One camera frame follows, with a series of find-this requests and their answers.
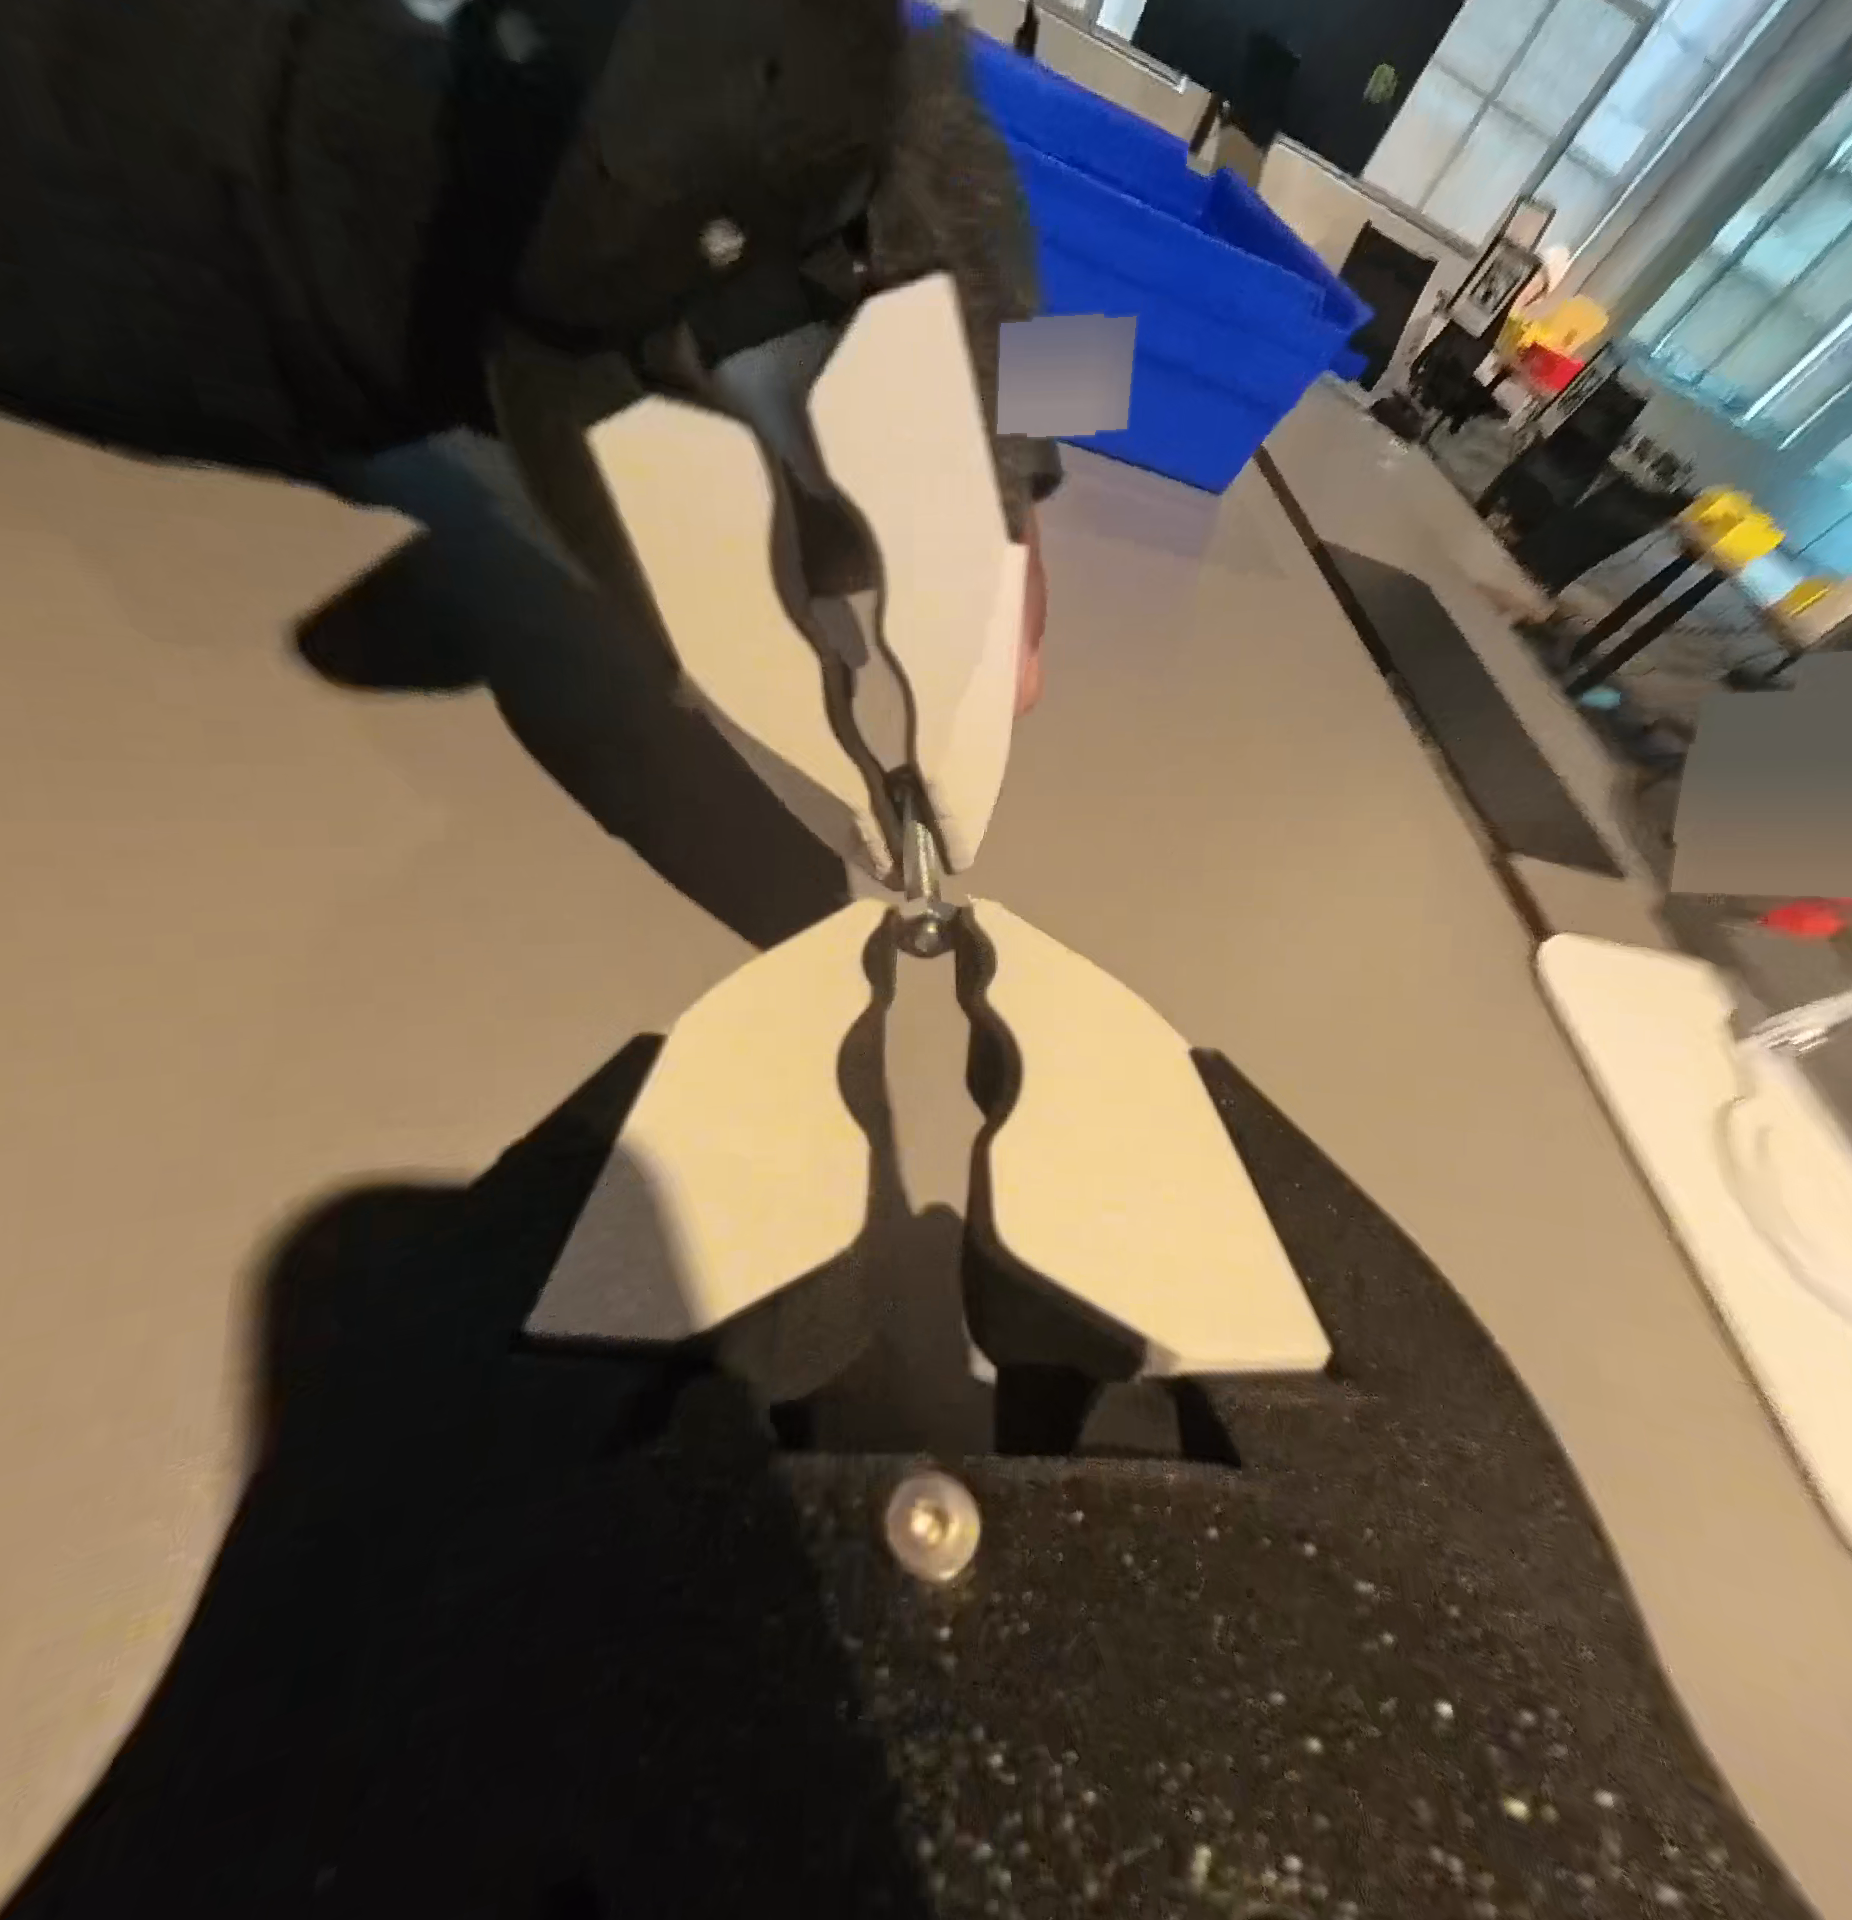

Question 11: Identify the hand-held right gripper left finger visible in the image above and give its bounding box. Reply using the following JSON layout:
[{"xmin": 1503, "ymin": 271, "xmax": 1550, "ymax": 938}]
[{"xmin": 522, "ymin": 898, "xmax": 900, "ymax": 1401}]

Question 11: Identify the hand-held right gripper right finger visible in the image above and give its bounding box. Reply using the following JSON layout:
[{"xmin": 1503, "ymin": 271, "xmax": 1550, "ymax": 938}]
[{"xmin": 953, "ymin": 898, "xmax": 1339, "ymax": 1451}]

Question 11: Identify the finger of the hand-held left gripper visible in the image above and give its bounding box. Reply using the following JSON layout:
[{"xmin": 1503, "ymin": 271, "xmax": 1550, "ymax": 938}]
[
  {"xmin": 586, "ymin": 392, "xmax": 900, "ymax": 881},
  {"xmin": 805, "ymin": 273, "xmax": 1033, "ymax": 876}
]

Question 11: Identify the person's left forearm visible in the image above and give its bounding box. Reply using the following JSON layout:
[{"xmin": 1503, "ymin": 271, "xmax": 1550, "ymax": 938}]
[{"xmin": 0, "ymin": 0, "xmax": 582, "ymax": 472}]

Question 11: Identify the blue plastic bin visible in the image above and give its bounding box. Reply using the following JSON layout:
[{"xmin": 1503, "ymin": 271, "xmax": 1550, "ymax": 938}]
[
  {"xmin": 926, "ymin": 0, "xmax": 1216, "ymax": 214},
  {"xmin": 1008, "ymin": 142, "xmax": 1378, "ymax": 492}
]

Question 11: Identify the white base board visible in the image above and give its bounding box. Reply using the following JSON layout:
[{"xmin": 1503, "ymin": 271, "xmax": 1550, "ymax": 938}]
[{"xmin": 1536, "ymin": 931, "xmax": 1852, "ymax": 1583}]

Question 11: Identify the black chair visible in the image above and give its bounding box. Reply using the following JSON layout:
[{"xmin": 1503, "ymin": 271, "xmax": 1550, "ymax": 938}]
[
  {"xmin": 1482, "ymin": 357, "xmax": 1694, "ymax": 584},
  {"xmin": 1339, "ymin": 221, "xmax": 1438, "ymax": 392}
]

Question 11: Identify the black desk mat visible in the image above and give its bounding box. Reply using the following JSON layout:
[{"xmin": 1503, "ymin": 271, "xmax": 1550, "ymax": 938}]
[{"xmin": 1321, "ymin": 540, "xmax": 1628, "ymax": 881}]

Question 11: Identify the black television on stand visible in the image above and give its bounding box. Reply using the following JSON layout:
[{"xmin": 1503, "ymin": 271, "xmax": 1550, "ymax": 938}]
[{"xmin": 1133, "ymin": 0, "xmax": 1468, "ymax": 174}]

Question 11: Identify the printed marker board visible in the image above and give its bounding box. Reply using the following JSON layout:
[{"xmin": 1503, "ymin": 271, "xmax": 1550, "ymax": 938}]
[{"xmin": 1443, "ymin": 195, "xmax": 1558, "ymax": 338}]

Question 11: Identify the yellow red storage bin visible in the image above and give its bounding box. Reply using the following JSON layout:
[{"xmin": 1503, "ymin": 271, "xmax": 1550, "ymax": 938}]
[{"xmin": 1512, "ymin": 294, "xmax": 1608, "ymax": 394}]

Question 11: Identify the clear acrylic stand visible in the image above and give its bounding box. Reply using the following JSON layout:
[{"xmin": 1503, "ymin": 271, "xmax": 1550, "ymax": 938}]
[{"xmin": 1722, "ymin": 980, "xmax": 1852, "ymax": 1338}]

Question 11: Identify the large window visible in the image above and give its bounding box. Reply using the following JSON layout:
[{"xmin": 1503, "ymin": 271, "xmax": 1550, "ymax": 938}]
[{"xmin": 1376, "ymin": 0, "xmax": 1852, "ymax": 494}]

